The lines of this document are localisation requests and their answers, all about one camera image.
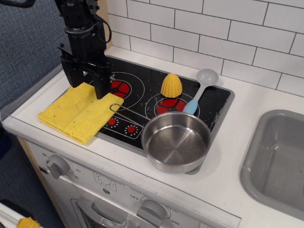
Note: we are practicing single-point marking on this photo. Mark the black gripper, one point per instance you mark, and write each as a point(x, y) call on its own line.
point(86, 52)

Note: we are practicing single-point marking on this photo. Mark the stainless steel pot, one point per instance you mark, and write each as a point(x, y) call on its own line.
point(174, 142)

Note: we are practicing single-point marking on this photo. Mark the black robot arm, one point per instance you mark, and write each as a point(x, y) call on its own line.
point(80, 14)

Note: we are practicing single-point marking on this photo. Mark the black toy stove top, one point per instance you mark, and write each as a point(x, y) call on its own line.
point(140, 87)

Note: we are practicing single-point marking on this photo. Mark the yellow folded cloth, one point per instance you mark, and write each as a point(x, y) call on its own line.
point(78, 114)

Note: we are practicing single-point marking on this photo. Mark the yellow toy corn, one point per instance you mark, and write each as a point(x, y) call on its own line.
point(171, 86)

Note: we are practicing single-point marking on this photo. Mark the grey left oven knob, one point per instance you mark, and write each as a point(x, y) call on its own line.
point(57, 166)

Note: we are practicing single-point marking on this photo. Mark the grey oven knob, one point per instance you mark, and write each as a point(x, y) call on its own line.
point(57, 166)
point(152, 212)

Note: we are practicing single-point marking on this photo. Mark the white toy oven front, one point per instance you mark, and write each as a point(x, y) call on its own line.
point(88, 199)

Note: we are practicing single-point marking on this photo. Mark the grey right oven knob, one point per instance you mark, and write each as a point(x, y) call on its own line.
point(152, 212)

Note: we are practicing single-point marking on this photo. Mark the yellow object bottom left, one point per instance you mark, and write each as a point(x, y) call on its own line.
point(27, 223)

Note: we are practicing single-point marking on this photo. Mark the grey sink basin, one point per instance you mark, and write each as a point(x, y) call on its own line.
point(273, 169)

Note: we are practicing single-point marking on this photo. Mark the grey spoon blue handle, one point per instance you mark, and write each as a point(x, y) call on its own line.
point(206, 78)

